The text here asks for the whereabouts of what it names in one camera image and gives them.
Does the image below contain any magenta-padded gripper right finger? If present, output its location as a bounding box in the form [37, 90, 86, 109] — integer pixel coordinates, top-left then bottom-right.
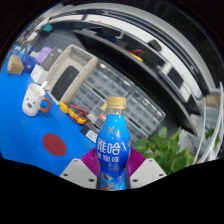
[127, 147, 167, 190]

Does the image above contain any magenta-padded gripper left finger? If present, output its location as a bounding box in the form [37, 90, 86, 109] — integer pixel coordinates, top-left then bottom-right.
[59, 148, 101, 190]

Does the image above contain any blue drink bottle gold cap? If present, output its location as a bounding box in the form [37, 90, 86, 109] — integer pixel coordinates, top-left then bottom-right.
[95, 96, 133, 192]

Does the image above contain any green potted plant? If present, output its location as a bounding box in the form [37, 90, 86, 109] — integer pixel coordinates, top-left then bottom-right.
[133, 126, 196, 176]

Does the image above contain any flat round red coaster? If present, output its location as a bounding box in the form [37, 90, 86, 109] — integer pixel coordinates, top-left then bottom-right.
[42, 133, 68, 157]

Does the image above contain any black box with white label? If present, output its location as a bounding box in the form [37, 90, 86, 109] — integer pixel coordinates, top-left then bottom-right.
[80, 123, 100, 144]

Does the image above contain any yellow multimeter with red leads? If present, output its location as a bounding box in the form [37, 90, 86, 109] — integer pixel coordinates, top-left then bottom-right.
[59, 100, 89, 125]

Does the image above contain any white shelf unit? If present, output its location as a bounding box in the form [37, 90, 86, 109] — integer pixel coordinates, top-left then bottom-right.
[193, 81, 224, 161]

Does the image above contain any black rectangular device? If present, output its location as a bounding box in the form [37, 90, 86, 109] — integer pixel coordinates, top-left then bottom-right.
[51, 65, 80, 102]

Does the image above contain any white oscilloscope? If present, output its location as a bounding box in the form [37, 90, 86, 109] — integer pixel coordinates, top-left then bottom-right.
[155, 59, 194, 103]

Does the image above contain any small white box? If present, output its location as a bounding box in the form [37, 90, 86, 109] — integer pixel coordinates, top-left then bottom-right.
[30, 63, 48, 84]

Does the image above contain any white perforated tray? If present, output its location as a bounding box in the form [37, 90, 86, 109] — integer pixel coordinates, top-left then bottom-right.
[44, 44, 99, 105]

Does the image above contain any dark grey flat box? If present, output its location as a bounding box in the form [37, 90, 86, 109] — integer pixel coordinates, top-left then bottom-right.
[41, 47, 64, 72]

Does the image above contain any yellow tool with red leads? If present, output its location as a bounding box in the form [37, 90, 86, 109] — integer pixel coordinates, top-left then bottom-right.
[125, 49, 145, 63]

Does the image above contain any blue box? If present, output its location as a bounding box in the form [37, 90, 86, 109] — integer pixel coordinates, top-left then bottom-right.
[21, 53, 36, 73]

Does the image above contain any purple bag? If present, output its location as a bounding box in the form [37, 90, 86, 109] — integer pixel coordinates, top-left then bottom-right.
[34, 45, 54, 65]

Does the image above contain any small brown cardboard box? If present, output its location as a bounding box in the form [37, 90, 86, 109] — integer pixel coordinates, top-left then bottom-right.
[7, 54, 25, 76]

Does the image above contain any small black rounded device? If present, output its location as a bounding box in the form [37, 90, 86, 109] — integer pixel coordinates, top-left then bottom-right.
[148, 39, 163, 52]

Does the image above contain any white mug brown handle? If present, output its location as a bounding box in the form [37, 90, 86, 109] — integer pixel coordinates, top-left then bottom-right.
[21, 83, 53, 117]

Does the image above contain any black wall shelf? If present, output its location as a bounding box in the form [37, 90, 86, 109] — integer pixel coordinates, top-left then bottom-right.
[72, 19, 208, 136]

